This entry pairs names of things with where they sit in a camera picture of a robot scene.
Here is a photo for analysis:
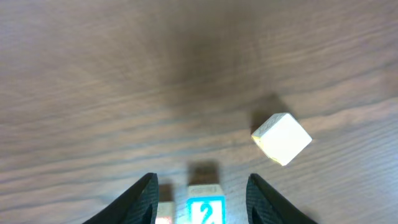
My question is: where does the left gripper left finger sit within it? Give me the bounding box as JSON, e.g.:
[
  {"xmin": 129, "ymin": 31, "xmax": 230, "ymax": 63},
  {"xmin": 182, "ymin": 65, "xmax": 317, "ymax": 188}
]
[{"xmin": 83, "ymin": 173, "xmax": 159, "ymax": 224}]

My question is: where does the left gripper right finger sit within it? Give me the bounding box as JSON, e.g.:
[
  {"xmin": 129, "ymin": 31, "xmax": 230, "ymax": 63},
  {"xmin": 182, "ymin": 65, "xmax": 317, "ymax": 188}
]
[{"xmin": 246, "ymin": 173, "xmax": 317, "ymax": 224}]

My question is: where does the red letter I block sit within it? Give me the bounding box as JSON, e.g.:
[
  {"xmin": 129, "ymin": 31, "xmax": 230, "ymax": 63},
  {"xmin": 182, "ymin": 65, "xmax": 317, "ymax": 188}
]
[{"xmin": 155, "ymin": 201, "xmax": 175, "ymax": 224}]

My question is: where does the blue number 2 block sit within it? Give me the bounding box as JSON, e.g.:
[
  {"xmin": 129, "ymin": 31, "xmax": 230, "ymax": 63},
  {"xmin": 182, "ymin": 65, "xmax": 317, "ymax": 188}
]
[{"xmin": 187, "ymin": 184, "xmax": 226, "ymax": 224}]

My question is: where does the cream wooden block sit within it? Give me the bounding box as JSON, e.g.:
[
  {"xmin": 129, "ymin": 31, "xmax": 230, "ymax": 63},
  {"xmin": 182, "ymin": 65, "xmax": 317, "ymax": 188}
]
[{"xmin": 251, "ymin": 113, "xmax": 312, "ymax": 166}]

